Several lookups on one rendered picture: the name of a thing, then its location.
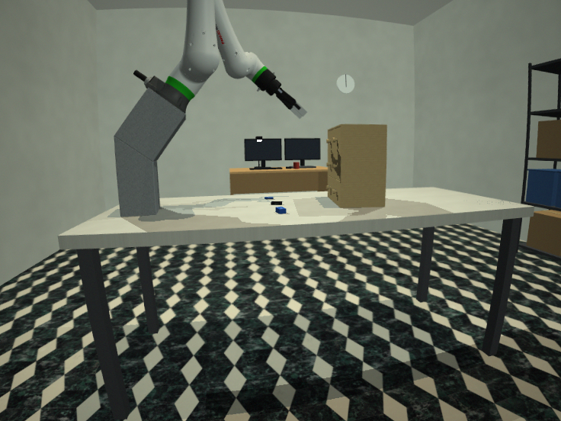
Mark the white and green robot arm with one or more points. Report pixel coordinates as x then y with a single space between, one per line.
207 29

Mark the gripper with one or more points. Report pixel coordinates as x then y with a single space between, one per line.
274 87

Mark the light wooden chest of drawers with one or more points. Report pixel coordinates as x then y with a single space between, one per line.
363 165

